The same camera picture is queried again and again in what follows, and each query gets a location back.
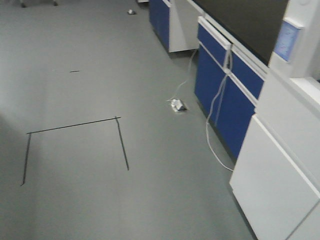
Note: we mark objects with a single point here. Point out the floor socket box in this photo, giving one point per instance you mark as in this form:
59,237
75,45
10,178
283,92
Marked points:
178,105

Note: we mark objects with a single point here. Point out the blue lab cabinet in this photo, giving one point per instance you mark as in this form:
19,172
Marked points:
175,22
228,85

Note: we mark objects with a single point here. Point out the blue lab cabinet far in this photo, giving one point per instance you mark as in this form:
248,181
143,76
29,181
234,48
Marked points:
175,22

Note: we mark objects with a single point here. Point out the far floor socket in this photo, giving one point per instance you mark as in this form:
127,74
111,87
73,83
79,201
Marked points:
131,12

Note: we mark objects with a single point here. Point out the white fume hood cabinet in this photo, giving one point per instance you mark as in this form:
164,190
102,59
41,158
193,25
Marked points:
276,179

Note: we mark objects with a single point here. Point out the blue control panel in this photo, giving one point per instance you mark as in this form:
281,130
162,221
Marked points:
286,40

